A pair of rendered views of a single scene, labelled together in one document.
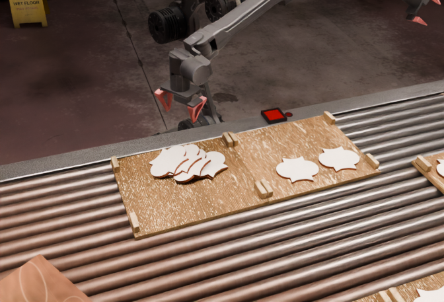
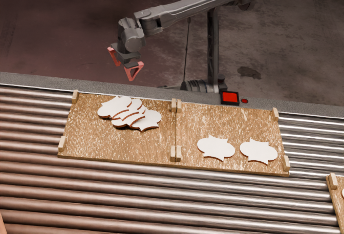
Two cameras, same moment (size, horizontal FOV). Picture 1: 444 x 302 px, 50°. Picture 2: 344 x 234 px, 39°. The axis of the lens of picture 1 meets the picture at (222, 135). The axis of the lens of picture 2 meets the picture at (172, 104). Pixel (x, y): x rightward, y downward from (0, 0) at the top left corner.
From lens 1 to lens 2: 55 cm
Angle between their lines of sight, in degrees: 15
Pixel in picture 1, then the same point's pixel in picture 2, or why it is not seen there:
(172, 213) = (94, 147)
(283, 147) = (217, 126)
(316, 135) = (253, 126)
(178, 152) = (124, 102)
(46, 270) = not seen: outside the picture
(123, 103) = (156, 51)
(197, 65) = (132, 35)
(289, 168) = (209, 144)
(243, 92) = (269, 73)
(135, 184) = (82, 116)
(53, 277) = not seen: outside the picture
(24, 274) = not seen: outside the picture
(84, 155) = (60, 82)
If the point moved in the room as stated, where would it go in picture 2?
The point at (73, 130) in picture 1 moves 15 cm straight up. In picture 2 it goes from (105, 63) to (105, 46)
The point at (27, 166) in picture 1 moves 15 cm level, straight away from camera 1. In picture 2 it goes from (16, 78) to (21, 57)
